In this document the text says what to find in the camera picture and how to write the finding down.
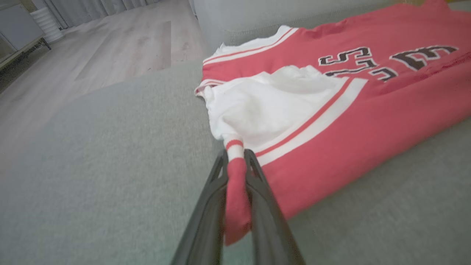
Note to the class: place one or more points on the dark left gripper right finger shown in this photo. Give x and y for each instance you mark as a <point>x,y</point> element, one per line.
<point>268,228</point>

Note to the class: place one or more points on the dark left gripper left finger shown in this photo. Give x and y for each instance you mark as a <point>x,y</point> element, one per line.
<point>206,228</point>

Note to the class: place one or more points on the red Bulls garment white panels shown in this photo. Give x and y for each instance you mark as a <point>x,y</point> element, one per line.
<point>368,129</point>

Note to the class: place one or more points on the grey fabric sofa seat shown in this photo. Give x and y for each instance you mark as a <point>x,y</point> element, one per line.
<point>73,184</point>

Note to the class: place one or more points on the grey pleated curtain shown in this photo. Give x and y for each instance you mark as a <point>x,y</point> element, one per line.
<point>92,7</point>

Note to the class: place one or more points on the grey cabinet with dark legs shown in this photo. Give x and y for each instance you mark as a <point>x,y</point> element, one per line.
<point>14,33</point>

